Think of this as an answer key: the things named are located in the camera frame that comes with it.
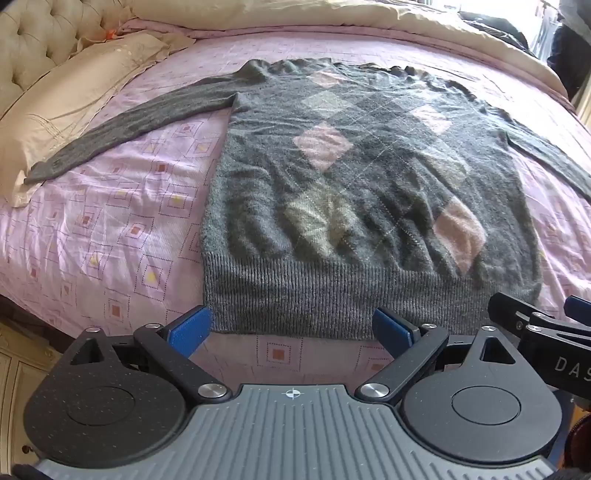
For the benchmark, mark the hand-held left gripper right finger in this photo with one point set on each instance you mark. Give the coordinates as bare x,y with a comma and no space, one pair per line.
391,328

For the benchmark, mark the grey argyle sweater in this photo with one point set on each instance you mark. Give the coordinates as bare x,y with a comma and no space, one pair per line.
351,194

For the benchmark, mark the small orange tag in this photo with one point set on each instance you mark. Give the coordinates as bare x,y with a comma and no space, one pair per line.
111,33

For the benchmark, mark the beige duvet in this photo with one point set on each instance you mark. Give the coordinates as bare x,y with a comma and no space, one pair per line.
323,11

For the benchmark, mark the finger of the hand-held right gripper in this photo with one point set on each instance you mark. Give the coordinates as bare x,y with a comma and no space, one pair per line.
512,313
580,307

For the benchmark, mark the beige ruffled pillow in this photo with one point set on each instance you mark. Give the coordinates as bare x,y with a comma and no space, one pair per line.
69,101

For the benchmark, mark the cream tufted headboard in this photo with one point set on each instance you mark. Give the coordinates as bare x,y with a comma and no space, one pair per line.
41,41

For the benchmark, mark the pink quilt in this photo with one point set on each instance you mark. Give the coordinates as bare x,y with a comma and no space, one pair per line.
415,44

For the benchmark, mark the pink patterned bedsheet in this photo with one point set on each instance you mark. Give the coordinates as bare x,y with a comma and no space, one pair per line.
115,221

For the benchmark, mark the dark clothes pile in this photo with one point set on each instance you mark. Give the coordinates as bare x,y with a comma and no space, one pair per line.
496,30

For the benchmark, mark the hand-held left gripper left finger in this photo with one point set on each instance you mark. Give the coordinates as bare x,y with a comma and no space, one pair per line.
190,328

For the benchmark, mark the cream panelled bed frame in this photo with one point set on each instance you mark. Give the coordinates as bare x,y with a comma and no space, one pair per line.
21,383

